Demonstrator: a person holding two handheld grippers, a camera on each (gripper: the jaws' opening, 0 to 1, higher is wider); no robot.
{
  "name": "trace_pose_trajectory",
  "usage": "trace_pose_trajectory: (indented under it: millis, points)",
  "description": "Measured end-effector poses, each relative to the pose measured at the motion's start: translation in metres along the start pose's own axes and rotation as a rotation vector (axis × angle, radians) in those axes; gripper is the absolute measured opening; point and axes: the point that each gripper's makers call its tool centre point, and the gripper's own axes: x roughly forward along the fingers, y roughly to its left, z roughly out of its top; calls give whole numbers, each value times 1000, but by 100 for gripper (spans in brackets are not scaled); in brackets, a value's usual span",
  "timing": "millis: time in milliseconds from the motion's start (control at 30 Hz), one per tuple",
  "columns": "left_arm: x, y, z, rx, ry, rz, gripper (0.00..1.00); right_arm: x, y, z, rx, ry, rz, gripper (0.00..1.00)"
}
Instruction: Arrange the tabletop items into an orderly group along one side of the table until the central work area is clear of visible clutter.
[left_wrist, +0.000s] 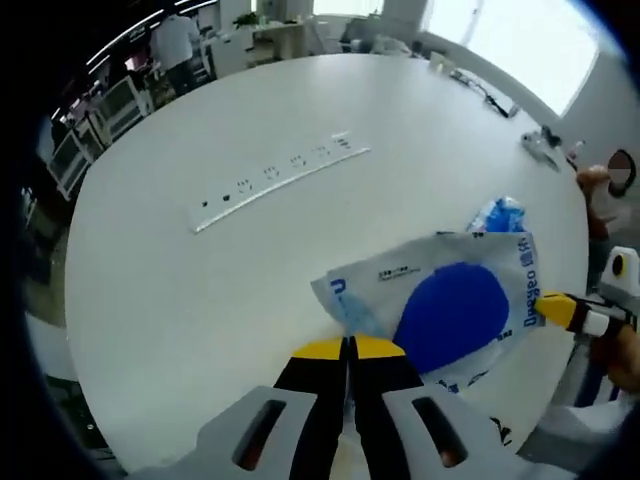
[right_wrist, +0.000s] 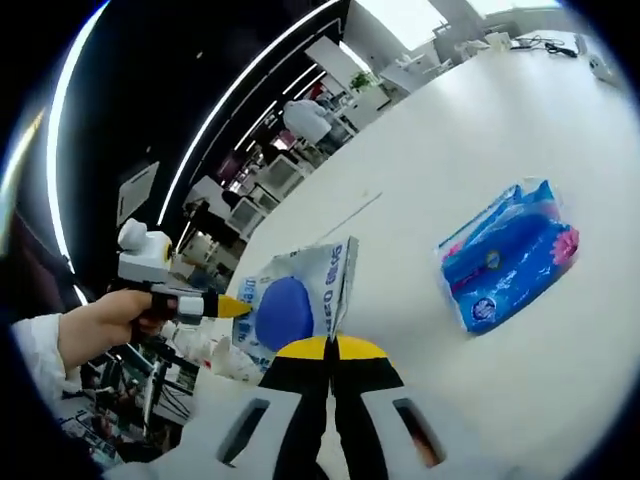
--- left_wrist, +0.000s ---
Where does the plastic bag with blue pad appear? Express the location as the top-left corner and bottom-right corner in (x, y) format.
(309, 230), (545, 396)

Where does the light wooden counter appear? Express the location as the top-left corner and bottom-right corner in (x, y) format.
(252, 22), (307, 64)

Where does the person's right hand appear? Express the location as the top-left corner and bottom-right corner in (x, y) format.
(588, 308), (640, 394)

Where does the green potted plant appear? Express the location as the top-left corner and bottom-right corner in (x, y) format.
(233, 10), (262, 32)

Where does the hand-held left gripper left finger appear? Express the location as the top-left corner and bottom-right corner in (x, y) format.
(197, 337), (350, 480)

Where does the white table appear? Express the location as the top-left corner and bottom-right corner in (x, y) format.
(63, 52), (594, 474)

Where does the white power strip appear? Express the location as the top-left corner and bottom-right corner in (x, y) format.
(187, 129), (372, 236)

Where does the white rolling cabinet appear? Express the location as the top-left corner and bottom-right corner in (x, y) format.
(97, 77), (154, 139)
(45, 124), (99, 199)

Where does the white handheld controller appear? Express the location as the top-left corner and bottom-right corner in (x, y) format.
(520, 127), (562, 162)

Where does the black elongated device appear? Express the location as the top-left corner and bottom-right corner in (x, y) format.
(480, 92), (520, 120)

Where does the blue tissue pack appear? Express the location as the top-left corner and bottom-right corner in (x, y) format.
(466, 195), (532, 235)

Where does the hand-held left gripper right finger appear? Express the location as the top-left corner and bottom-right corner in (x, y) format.
(348, 334), (507, 480)

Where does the black cable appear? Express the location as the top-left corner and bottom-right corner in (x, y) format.
(488, 415), (516, 450)

